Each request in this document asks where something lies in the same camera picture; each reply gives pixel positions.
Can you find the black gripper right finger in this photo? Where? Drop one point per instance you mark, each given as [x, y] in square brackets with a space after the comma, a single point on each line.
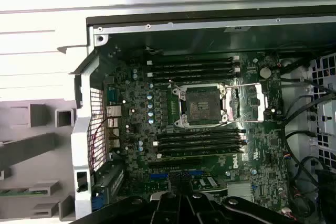
[202, 211]

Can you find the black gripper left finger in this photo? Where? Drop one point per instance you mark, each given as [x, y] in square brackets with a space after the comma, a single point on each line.
[168, 211]

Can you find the thin metal locking lever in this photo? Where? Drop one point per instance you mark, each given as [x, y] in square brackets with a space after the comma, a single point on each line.
[216, 128]

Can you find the metal socket cover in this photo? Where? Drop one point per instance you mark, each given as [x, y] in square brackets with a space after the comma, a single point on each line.
[260, 102]

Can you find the CPU socket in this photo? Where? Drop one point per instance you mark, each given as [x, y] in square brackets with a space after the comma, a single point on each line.
[202, 106]

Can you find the blue expansion slot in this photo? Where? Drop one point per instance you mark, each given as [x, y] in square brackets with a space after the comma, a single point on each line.
[158, 173]

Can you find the silver finned heat sink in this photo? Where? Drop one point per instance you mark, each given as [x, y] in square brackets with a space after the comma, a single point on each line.
[240, 191]

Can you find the black RAM slot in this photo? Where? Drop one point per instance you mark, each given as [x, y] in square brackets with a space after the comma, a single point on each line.
[178, 134]
[199, 153]
[199, 140]
[191, 60]
[191, 72]
[199, 146]
[191, 66]
[191, 78]

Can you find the green motherboard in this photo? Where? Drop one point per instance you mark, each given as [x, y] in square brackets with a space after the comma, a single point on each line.
[265, 155]

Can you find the silver rear port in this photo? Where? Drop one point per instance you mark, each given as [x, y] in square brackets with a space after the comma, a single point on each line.
[114, 111]

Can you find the black PC case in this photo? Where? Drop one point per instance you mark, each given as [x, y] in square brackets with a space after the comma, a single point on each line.
[81, 129]

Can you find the blue serial port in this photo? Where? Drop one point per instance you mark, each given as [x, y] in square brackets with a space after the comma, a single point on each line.
[112, 95]

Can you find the silver coin battery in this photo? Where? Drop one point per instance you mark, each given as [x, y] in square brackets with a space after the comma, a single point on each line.
[265, 72]

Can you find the green RAM stick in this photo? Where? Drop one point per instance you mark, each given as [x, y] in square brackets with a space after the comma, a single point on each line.
[15, 192]

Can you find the metal drive cage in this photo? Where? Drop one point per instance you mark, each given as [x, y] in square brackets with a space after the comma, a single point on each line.
[325, 119]

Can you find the grey parts rack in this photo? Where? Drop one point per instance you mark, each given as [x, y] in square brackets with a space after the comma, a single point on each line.
[18, 119]

